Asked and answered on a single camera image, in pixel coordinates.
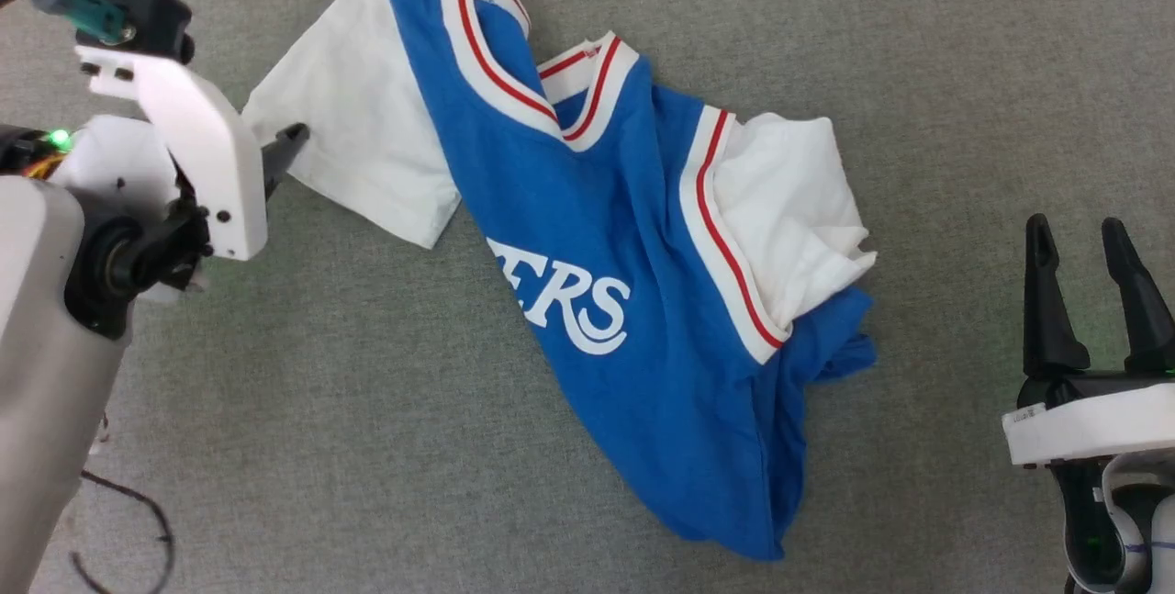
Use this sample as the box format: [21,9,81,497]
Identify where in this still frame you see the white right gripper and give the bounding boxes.
[1002,212,1175,469]

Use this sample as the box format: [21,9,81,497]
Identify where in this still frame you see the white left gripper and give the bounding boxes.
[0,47,311,263]

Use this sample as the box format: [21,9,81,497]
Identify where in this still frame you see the blue and white basketball jersey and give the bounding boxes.
[241,0,878,564]

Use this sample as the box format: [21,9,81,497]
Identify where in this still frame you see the green-plug left camera cable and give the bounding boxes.
[0,0,127,44]

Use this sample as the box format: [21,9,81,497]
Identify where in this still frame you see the thin black loose cable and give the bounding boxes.
[70,469,177,594]

